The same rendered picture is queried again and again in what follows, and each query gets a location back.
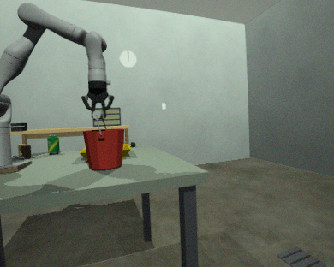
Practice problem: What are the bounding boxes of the green and yellow drink can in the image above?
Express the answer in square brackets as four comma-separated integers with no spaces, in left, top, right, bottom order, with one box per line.
[47,135,60,155]

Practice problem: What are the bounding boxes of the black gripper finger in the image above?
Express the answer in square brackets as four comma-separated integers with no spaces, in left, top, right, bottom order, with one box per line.
[99,94,114,120]
[81,94,96,113]

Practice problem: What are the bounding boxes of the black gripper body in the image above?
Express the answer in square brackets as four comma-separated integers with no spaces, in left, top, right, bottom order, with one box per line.
[87,80,108,103]

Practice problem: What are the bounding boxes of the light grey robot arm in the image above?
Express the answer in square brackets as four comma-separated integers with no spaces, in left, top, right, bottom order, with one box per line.
[0,3,110,167]

